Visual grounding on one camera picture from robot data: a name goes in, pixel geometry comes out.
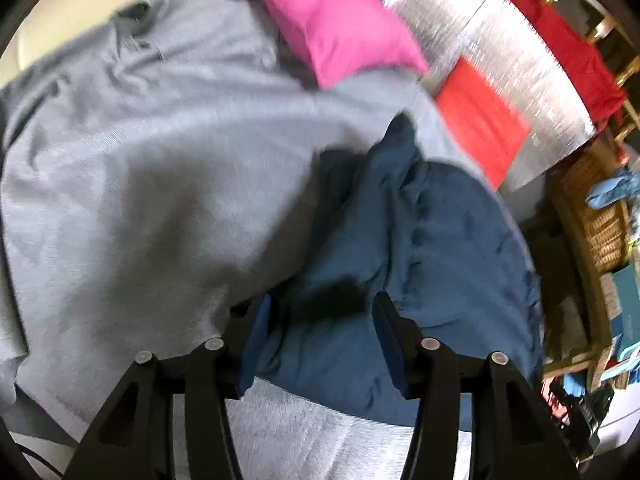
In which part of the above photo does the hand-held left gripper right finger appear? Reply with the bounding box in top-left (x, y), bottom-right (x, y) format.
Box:
top-left (372, 291), bottom-right (583, 480)

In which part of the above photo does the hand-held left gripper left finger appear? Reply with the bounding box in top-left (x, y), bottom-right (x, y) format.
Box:
top-left (74, 294), bottom-right (273, 480)

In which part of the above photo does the navy blue puffer jacket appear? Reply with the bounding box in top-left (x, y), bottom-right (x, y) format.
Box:
top-left (235, 112), bottom-right (545, 433)

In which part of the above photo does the grey bed sheet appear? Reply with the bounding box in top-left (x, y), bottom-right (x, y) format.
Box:
top-left (0, 0), bottom-right (501, 480)

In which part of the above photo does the wicker furniture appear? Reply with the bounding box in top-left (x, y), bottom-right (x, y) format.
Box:
top-left (542, 145), bottom-right (640, 391)

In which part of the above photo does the teal box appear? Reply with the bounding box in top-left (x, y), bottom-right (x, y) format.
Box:
top-left (600, 265), bottom-right (640, 341)

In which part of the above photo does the red pillow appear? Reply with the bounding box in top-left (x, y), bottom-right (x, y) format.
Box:
top-left (436, 56), bottom-right (532, 191)

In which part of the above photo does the light blue cloth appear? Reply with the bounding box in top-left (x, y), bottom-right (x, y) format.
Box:
top-left (586, 169), bottom-right (640, 211)

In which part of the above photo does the silver foil insulation mat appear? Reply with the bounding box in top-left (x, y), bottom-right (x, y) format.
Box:
top-left (382, 0), bottom-right (598, 193)

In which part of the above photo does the pink pillow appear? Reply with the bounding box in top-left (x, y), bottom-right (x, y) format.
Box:
top-left (216, 0), bottom-right (430, 88)

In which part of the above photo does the dark red cloth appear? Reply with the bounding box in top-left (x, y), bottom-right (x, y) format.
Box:
top-left (487, 0), bottom-right (628, 133)

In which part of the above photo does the wooden headboard rail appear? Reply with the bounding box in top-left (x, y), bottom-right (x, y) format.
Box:
top-left (475, 0), bottom-right (640, 141)

